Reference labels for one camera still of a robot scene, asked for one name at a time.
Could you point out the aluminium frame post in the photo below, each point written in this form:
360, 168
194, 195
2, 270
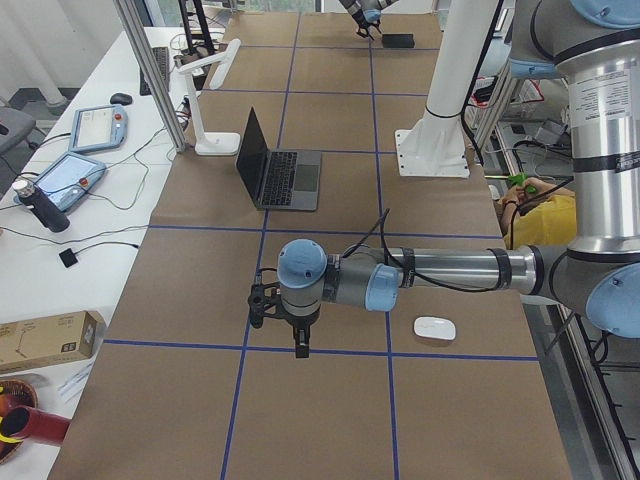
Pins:
142, 49

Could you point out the person in yellow shirt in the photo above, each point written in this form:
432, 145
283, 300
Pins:
546, 221

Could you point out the black computer mouse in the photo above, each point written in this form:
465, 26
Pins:
120, 98

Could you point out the green handled grabber tool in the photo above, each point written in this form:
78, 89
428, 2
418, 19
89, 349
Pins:
517, 179

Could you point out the red cylinder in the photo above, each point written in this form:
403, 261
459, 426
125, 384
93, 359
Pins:
24, 423

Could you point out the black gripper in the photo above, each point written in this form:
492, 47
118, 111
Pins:
363, 23
300, 323

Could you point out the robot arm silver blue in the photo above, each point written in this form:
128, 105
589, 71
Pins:
594, 45
353, 6

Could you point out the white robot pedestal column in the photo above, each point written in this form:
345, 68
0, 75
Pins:
435, 146

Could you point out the small black square device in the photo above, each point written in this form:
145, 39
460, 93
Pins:
68, 257

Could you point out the brown paper table cover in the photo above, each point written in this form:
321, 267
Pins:
184, 388

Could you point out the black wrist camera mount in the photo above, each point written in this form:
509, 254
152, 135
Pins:
265, 302

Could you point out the black water bottle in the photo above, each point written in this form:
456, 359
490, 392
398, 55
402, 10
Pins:
49, 215

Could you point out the brown cardboard box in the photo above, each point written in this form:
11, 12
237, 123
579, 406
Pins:
50, 340

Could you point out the grey laptop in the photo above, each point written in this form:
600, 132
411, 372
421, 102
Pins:
277, 179

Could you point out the woven basket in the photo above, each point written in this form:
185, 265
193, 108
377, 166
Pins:
14, 393

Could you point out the white computer mouse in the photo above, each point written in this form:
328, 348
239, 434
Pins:
435, 328

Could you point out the blue teach pendant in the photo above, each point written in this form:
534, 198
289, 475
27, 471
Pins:
97, 129
68, 179

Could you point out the upper blue teach pendant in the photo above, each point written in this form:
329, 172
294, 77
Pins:
97, 129

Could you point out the lower blue teach pendant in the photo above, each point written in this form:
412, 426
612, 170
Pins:
68, 179

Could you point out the black mouse pad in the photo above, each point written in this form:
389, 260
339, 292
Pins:
398, 41

